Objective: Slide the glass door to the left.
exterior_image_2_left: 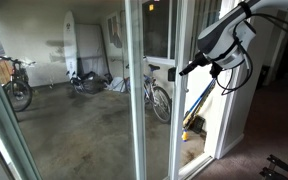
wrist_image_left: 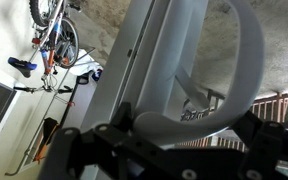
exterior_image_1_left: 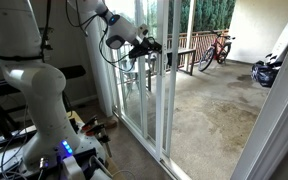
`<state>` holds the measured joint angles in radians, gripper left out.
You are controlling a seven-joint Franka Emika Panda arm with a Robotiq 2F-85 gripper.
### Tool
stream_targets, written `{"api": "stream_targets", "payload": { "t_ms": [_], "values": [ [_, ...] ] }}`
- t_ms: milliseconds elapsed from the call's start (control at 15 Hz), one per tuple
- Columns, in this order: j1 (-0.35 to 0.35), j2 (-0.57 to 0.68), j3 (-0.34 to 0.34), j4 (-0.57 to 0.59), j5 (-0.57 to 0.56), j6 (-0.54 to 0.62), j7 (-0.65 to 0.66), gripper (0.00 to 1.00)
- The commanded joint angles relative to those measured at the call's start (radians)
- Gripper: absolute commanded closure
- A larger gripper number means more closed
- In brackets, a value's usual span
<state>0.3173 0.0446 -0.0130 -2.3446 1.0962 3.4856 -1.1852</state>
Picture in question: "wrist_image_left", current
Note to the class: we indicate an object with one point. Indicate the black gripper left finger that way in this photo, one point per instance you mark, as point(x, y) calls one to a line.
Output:
point(126, 115)

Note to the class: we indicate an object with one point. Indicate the white framed sliding glass door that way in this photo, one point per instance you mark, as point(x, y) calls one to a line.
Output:
point(117, 66)

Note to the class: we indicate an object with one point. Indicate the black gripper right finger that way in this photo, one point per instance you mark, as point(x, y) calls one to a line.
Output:
point(267, 140)

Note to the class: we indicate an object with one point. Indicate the white plastic bag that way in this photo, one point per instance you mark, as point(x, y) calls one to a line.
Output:
point(84, 65)

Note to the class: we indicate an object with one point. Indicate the black pole red band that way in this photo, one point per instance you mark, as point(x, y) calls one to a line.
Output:
point(71, 100)

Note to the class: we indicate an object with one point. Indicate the long grey metal pole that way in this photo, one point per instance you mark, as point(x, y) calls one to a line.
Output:
point(53, 111)

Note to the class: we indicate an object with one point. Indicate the wooden balcony railing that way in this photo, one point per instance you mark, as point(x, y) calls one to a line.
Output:
point(270, 106)

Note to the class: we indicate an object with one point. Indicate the blue white bicycle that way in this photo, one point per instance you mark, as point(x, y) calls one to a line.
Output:
point(22, 65)

